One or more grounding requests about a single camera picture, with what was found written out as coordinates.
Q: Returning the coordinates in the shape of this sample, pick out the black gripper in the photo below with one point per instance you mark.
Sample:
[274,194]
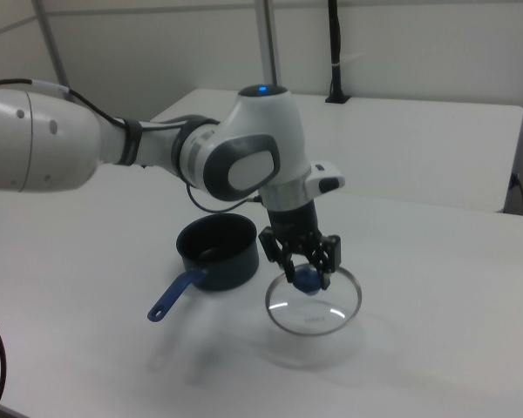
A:
[294,226]

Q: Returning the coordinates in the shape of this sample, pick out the glass lid blue knob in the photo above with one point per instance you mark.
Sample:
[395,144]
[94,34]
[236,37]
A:
[307,285]

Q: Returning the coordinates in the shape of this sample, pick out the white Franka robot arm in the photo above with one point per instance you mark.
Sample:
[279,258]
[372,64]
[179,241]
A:
[253,130]

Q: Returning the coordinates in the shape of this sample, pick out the white side table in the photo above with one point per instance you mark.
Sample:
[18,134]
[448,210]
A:
[418,143]

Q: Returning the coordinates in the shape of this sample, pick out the black pole white band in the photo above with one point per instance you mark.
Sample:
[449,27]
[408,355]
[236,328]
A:
[335,43]

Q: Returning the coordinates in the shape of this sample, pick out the grey metal partition post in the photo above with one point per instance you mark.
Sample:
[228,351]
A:
[54,48]
[266,43]

